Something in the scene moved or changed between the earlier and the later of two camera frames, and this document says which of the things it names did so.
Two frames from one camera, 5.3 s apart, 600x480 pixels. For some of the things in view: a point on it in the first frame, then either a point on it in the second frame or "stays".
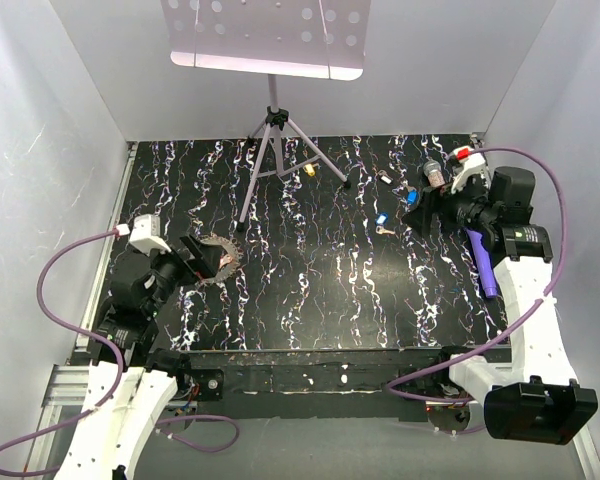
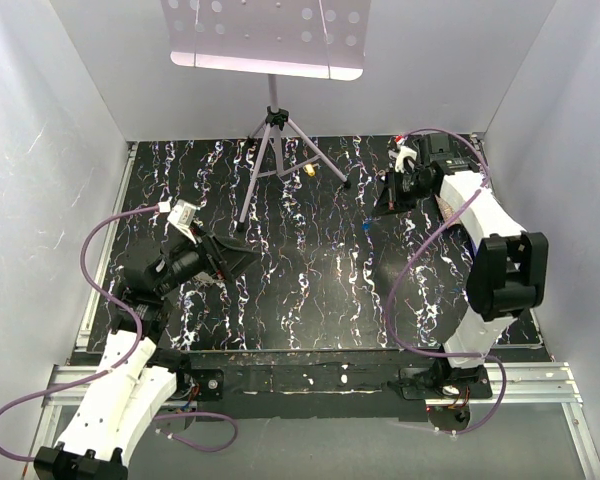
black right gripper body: [454, 210] -> [402, 189]
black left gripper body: [196, 265] -> [219, 264]
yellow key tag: [309, 169] stays
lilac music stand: [324, 39] stays
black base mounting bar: [335, 383] stays
